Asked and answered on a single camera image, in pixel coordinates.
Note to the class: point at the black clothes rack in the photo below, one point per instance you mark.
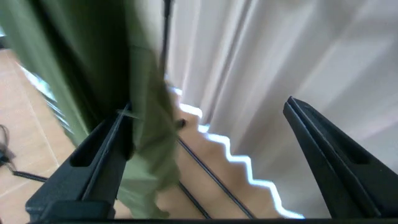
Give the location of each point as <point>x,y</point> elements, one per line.
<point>167,12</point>

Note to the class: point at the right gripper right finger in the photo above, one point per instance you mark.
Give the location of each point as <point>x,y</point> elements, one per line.
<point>357,193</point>

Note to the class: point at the beige curtain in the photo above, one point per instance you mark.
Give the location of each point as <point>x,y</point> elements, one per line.
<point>280,46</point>

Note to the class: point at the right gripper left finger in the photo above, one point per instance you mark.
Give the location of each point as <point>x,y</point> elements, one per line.
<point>62,193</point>

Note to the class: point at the green long-sleeved shirt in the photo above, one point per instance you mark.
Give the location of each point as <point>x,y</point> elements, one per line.
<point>93,46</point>

